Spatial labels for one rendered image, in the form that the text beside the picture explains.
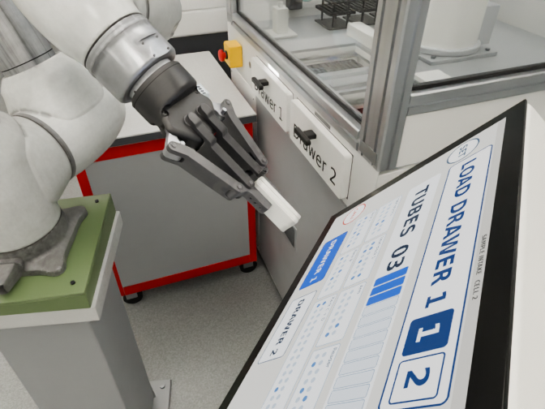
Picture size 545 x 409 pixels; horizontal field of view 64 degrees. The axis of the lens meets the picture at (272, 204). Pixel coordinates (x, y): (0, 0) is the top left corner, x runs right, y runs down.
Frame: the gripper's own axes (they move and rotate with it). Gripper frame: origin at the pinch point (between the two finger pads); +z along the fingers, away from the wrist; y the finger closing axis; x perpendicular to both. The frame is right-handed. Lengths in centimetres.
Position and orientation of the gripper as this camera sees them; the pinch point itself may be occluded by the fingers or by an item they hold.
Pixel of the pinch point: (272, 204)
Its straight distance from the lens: 54.1
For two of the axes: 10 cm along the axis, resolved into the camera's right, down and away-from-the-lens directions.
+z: 6.9, 7.1, 1.4
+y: 4.4, -5.7, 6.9
